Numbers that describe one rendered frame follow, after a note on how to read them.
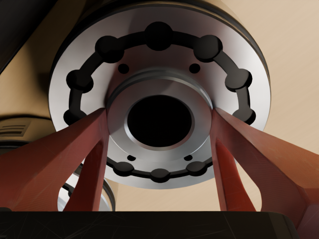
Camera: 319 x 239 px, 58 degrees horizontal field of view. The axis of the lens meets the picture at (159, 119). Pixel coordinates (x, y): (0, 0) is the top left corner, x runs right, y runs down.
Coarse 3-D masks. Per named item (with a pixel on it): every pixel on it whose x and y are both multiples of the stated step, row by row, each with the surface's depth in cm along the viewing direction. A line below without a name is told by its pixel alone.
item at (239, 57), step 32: (160, 0) 11; (96, 32) 11; (128, 32) 11; (160, 32) 11; (192, 32) 11; (224, 32) 11; (64, 64) 12; (96, 64) 12; (128, 64) 12; (160, 64) 12; (192, 64) 12; (224, 64) 12; (256, 64) 12; (64, 96) 13; (96, 96) 13; (224, 96) 13; (256, 96) 13; (64, 128) 14; (256, 128) 14; (128, 160) 15; (192, 160) 15
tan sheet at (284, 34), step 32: (64, 0) 13; (96, 0) 13; (224, 0) 13; (256, 0) 13; (288, 0) 13; (64, 32) 14; (256, 32) 14; (288, 32) 14; (32, 64) 15; (288, 64) 15; (0, 96) 16; (32, 96) 16; (160, 96) 16; (288, 96) 16; (288, 128) 18; (128, 192) 21; (160, 192) 21; (192, 192) 22; (256, 192) 22
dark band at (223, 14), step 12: (120, 0) 11; (132, 0) 11; (144, 0) 11; (180, 0) 11; (192, 0) 11; (96, 12) 11; (216, 12) 11; (84, 24) 11; (240, 24) 11; (72, 36) 12; (60, 48) 12; (264, 60) 12
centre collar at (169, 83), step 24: (144, 72) 12; (168, 72) 12; (120, 96) 12; (144, 96) 12; (168, 96) 12; (192, 96) 12; (120, 120) 13; (192, 120) 13; (120, 144) 14; (144, 144) 14; (168, 144) 14; (192, 144) 14
